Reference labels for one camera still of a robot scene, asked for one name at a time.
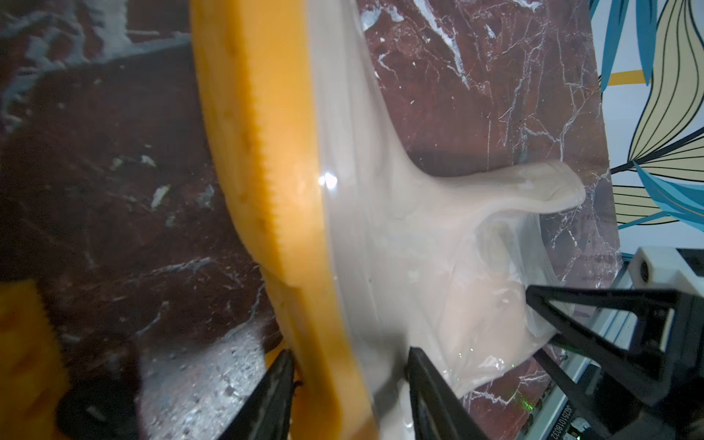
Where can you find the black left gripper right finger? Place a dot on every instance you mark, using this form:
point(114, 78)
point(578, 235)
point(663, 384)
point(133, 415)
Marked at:
point(436, 411)

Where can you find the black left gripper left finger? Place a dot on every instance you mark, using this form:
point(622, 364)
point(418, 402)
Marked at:
point(266, 415)

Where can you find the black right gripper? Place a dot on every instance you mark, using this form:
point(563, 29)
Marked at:
point(651, 384)

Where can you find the beige boot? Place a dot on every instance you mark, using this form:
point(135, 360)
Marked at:
point(33, 376)
point(364, 255)

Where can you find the aluminium front rail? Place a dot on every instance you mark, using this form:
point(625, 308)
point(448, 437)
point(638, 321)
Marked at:
point(572, 385)

